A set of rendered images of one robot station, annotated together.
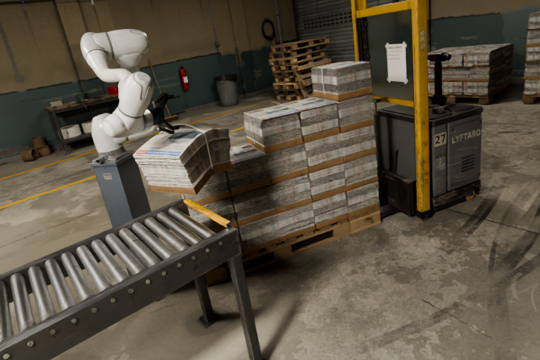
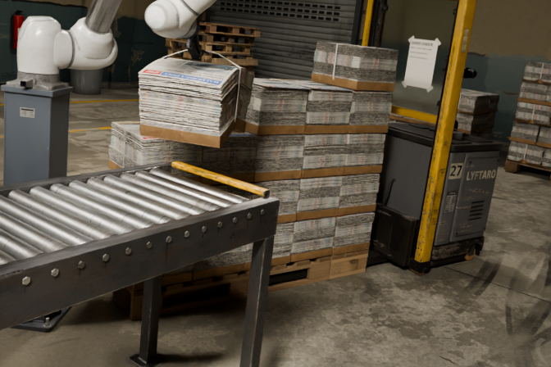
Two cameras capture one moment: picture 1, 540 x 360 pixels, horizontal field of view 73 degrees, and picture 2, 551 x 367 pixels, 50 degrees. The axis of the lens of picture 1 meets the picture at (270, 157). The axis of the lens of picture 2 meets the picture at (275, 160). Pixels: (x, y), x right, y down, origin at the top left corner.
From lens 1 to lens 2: 0.88 m
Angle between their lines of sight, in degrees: 19
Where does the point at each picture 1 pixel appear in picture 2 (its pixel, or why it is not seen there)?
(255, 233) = not seen: hidden behind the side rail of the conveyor
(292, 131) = (296, 114)
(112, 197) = (22, 147)
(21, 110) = not seen: outside the picture
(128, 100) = not seen: outside the picture
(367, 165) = (368, 186)
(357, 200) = (346, 232)
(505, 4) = (493, 46)
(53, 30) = not seen: outside the picture
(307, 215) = (284, 239)
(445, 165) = (454, 206)
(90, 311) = (123, 251)
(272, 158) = (262, 144)
